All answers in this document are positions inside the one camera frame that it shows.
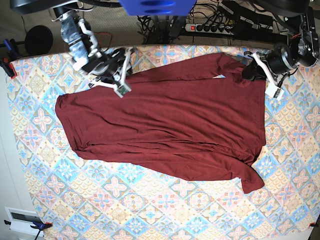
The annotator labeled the black round stool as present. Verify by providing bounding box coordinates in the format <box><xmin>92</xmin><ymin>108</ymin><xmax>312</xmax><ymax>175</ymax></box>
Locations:
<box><xmin>24</xmin><ymin>25</ymin><xmax>54</xmax><ymax>56</ymax></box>

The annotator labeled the patterned tablecloth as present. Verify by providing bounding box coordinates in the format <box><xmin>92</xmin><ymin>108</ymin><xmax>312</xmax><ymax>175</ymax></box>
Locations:
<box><xmin>5</xmin><ymin>53</ymin><xmax>320</xmax><ymax>240</ymax></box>

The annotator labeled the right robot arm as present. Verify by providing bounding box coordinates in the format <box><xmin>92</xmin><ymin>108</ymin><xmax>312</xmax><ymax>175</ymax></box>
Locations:
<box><xmin>52</xmin><ymin>3</ymin><xmax>134</xmax><ymax>83</ymax></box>

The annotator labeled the blue clamp upper left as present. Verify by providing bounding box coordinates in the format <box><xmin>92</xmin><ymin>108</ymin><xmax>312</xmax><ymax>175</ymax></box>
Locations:
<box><xmin>3</xmin><ymin>38</ymin><xmax>18</xmax><ymax>61</ymax></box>

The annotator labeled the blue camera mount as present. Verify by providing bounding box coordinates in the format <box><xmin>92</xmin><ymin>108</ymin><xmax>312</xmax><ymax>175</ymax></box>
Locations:
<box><xmin>118</xmin><ymin>0</ymin><xmax>196</xmax><ymax>16</ymax></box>

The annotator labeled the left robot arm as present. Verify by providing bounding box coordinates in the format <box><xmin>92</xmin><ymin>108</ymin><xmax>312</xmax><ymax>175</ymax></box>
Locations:
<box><xmin>257</xmin><ymin>6</ymin><xmax>320</xmax><ymax>83</ymax></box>

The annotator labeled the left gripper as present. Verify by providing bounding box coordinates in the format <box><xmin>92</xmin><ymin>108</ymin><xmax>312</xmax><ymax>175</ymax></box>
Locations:
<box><xmin>241</xmin><ymin>42</ymin><xmax>298</xmax><ymax>81</ymax></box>

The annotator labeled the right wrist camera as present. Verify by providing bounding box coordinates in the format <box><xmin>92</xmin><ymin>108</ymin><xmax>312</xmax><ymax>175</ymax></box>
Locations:
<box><xmin>114</xmin><ymin>85</ymin><xmax>132</xmax><ymax>98</ymax></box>

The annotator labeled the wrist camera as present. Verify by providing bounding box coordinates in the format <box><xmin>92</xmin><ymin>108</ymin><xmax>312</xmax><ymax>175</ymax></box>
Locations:
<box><xmin>265</xmin><ymin>85</ymin><xmax>285</xmax><ymax>101</ymax></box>
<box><xmin>114</xmin><ymin>85</ymin><xmax>132</xmax><ymax>98</ymax></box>

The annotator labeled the blue orange clamp bottom left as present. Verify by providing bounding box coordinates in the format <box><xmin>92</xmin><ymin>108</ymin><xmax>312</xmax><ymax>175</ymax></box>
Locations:
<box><xmin>4</xmin><ymin>220</ymin><xmax>53</xmax><ymax>236</ymax></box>

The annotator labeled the white wall outlet box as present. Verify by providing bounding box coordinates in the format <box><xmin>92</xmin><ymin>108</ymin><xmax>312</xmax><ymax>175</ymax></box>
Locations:
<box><xmin>4</xmin><ymin>206</ymin><xmax>42</xmax><ymax>225</ymax></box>

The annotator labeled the orange clamp bottom right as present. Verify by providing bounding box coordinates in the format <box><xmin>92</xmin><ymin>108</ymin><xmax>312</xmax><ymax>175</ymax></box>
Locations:
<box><xmin>309</xmin><ymin>222</ymin><xmax>319</xmax><ymax>228</ymax></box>

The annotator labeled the dark red t-shirt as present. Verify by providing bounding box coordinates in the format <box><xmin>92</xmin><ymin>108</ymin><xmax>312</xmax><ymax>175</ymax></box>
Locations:
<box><xmin>55</xmin><ymin>53</ymin><xmax>266</xmax><ymax>194</ymax></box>

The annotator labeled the red black clamp left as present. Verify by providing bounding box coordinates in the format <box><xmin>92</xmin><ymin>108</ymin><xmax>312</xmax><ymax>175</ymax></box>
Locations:
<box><xmin>0</xmin><ymin>58</ymin><xmax>17</xmax><ymax>79</ymax></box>

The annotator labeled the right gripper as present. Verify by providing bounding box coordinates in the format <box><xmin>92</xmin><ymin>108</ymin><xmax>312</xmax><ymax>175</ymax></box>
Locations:
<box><xmin>84</xmin><ymin>47</ymin><xmax>130</xmax><ymax>80</ymax></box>

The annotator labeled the white power strip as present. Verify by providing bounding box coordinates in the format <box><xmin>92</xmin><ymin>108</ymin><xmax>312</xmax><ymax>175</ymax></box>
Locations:
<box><xmin>184</xmin><ymin>23</ymin><xmax>233</xmax><ymax>35</ymax></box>

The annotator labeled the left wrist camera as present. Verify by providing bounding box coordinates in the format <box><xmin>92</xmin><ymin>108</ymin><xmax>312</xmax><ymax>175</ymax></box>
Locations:
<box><xmin>265</xmin><ymin>85</ymin><xmax>285</xmax><ymax>101</ymax></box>

